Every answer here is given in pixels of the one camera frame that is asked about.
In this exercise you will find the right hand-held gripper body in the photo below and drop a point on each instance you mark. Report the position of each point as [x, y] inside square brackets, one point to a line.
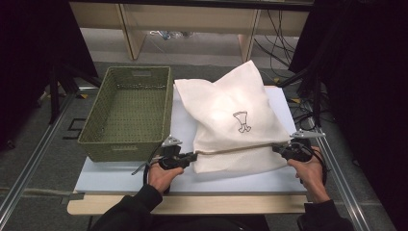
[301, 147]

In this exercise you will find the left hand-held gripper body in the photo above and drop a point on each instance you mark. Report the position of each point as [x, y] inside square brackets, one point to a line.
[171, 157]

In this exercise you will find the green woven basket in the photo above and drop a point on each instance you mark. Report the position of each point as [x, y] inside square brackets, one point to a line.
[128, 112]

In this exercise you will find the cream mesh laundry bag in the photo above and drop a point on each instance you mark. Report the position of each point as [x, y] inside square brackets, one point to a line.
[231, 106]

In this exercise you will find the person's left hand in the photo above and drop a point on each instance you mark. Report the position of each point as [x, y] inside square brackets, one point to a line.
[162, 178]

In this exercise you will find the person's right hand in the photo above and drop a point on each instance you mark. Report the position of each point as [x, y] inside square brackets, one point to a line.
[312, 176]

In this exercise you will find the black metal stand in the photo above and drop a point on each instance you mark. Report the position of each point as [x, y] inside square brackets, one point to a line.
[54, 93]
[316, 96]

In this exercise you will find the person's dark lap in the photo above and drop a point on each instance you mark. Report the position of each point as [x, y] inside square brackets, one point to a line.
[211, 223]

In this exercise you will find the black curtain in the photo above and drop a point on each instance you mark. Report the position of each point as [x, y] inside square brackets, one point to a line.
[29, 48]
[369, 96]

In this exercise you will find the clear plastic clutter under desk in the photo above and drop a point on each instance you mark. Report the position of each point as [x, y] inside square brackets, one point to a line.
[170, 34]

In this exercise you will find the light wooden desk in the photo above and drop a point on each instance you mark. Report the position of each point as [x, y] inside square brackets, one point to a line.
[192, 19]

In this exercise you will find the aluminium floor rail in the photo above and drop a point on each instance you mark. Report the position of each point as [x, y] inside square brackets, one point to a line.
[29, 166]
[340, 179]

